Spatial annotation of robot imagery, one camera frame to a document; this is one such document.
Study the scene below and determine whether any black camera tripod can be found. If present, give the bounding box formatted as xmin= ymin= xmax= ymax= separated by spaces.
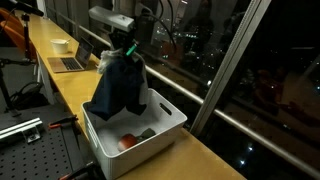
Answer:
xmin=0 ymin=0 xmax=45 ymax=118

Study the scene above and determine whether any white paper bowl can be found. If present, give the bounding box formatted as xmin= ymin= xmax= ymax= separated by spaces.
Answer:
xmin=51 ymin=39 xmax=69 ymax=54

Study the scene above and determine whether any orange chair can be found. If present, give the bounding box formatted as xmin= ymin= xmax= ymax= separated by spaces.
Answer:
xmin=0 ymin=8 xmax=26 ymax=53

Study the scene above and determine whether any dark green object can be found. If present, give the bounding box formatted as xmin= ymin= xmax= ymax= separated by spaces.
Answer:
xmin=137 ymin=128 xmax=155 ymax=143

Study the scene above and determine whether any dark navy cloth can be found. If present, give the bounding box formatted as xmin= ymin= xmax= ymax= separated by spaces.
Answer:
xmin=88 ymin=58 xmax=147 ymax=121

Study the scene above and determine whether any silver window handrail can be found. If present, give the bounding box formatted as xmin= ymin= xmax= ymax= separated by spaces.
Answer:
xmin=46 ymin=6 xmax=320 ymax=180

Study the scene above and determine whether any silver open laptop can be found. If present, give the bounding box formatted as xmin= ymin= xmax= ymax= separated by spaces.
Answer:
xmin=48 ymin=38 xmax=94 ymax=73

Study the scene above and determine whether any red apple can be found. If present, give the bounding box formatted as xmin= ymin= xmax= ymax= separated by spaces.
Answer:
xmin=118 ymin=134 xmax=137 ymax=152

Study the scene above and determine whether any white towel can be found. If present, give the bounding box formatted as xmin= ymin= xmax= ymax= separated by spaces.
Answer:
xmin=97 ymin=49 xmax=148 ymax=104

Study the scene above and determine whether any black cable bundle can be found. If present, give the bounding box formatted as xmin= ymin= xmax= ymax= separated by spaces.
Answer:
xmin=9 ymin=81 xmax=50 ymax=110

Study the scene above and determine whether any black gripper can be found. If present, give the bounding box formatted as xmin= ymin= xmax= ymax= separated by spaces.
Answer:
xmin=109 ymin=30 xmax=138 ymax=56

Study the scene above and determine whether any black perforated breadboard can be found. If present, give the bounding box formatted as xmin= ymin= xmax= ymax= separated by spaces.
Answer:
xmin=0 ymin=128 xmax=83 ymax=180

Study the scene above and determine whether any orange handled clamp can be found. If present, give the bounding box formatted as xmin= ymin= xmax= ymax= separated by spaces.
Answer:
xmin=48 ymin=115 xmax=78 ymax=129

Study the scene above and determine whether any silver aluminium rail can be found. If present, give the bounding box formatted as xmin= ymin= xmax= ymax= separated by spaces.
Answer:
xmin=0 ymin=118 xmax=43 ymax=143

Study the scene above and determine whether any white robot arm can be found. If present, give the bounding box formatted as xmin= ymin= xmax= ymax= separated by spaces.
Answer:
xmin=110 ymin=8 xmax=177 ymax=53

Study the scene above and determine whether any white plastic storage box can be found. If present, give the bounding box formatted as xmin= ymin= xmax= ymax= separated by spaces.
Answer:
xmin=81 ymin=88 xmax=187 ymax=180

